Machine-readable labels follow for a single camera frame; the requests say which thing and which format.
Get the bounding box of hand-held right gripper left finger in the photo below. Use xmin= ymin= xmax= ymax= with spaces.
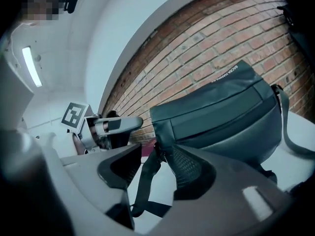
xmin=61 ymin=143 xmax=143 ymax=231

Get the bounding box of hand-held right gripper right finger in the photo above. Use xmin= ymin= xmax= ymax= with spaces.
xmin=159 ymin=144 xmax=296 ymax=236

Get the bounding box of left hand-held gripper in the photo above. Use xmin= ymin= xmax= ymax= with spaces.
xmin=61 ymin=102 xmax=143 ymax=154

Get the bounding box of black shoulder bag with strap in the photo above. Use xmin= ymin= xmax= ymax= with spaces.
xmin=130 ymin=59 xmax=315 ymax=218

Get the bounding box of dark red hardcover book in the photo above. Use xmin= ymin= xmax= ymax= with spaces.
xmin=140 ymin=141 xmax=158 ymax=158

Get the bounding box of white table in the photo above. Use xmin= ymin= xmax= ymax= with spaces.
xmin=61 ymin=111 xmax=315 ymax=206

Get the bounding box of long ceiling light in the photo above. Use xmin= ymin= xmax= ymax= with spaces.
xmin=21 ymin=46 xmax=43 ymax=88

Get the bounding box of person's head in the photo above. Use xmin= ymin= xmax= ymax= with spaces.
xmin=21 ymin=0 xmax=66 ymax=27

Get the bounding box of black head-mounted camera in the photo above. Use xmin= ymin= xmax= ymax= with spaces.
xmin=63 ymin=0 xmax=81 ymax=14

